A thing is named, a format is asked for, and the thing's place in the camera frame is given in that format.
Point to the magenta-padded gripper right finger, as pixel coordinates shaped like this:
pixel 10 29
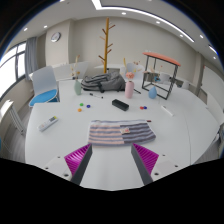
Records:
pixel 146 159

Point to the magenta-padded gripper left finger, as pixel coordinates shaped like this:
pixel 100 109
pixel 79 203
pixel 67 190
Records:
pixel 77 160

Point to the pink grey striped towel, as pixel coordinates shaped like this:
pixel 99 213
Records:
pixel 110 133

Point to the small red marker cap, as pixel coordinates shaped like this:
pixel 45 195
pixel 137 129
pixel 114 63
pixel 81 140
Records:
pixel 148 120

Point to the white remote control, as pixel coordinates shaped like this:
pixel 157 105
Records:
pixel 47 123

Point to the orange round magnet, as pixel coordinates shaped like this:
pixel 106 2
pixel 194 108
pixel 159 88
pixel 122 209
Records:
pixel 79 110

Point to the red round magnet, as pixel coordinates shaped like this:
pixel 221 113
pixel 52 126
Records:
pixel 141 107

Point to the green round magnet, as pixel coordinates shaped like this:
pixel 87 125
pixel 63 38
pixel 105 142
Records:
pixel 81 104

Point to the black whiteboard eraser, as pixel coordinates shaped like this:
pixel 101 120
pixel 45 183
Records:
pixel 120 104

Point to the blue vase with stems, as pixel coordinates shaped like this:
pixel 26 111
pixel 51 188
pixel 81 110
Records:
pixel 152 93

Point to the black marker pen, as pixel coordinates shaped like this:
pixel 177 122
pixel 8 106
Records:
pixel 96 96

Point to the pink vase with flowers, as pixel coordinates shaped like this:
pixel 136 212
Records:
pixel 129 90

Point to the green vase with dried stems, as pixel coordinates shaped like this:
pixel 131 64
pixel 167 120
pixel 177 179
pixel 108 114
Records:
pixel 77 88

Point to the white slatted chair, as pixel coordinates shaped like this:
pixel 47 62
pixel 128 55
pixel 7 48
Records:
pixel 13 116

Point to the grey backpack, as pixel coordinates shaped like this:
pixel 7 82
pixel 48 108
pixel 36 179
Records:
pixel 103 81

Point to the white chair with blue cushion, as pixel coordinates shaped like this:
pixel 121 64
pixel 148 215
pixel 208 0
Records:
pixel 44 83

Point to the window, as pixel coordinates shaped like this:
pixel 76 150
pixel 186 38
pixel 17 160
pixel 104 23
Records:
pixel 10 70

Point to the grey curtain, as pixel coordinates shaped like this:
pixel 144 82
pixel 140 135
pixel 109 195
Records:
pixel 31 56

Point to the wooden coat rack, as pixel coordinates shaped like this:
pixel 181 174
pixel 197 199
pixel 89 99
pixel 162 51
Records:
pixel 106 50

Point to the long ceiling light strip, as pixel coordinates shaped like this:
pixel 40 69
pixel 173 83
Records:
pixel 146 14

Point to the round ceiling lights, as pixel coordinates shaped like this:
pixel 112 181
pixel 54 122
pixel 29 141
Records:
pixel 124 13

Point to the black-frame stand with orange top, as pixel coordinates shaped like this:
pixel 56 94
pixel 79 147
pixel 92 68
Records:
pixel 163 57

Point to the round wall clock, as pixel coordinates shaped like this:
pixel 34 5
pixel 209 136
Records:
pixel 55 37

